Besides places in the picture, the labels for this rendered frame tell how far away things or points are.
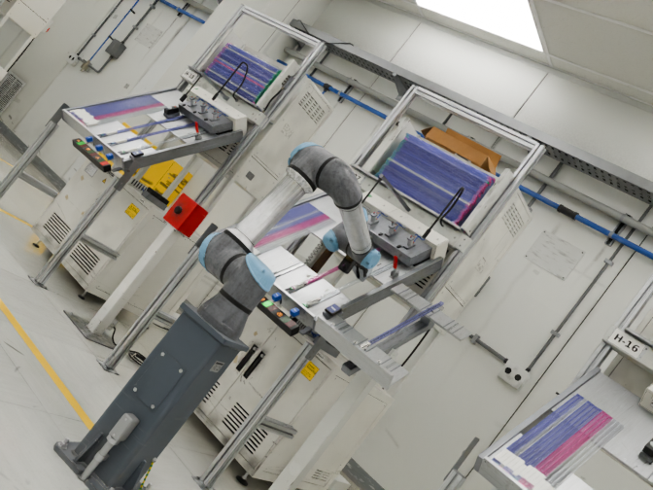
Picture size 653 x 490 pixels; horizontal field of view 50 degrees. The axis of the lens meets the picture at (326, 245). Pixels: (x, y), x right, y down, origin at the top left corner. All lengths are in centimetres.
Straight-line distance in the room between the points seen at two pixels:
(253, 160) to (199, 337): 212
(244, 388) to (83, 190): 171
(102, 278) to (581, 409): 245
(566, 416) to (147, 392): 135
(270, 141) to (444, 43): 206
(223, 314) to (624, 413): 141
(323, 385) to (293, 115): 180
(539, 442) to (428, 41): 392
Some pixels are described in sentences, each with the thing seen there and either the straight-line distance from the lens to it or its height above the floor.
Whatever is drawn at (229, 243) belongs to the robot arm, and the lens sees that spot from 215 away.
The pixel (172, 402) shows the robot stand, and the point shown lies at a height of 32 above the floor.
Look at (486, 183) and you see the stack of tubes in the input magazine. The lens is 310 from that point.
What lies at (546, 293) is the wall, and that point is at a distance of 447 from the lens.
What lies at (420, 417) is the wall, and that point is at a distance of 446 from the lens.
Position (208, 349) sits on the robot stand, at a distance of 205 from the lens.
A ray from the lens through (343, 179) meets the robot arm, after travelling 217.
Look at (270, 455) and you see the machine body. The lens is 295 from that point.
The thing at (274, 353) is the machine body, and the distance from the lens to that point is 302.
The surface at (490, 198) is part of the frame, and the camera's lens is 306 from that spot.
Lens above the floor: 84
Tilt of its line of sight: 3 degrees up
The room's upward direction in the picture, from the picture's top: 38 degrees clockwise
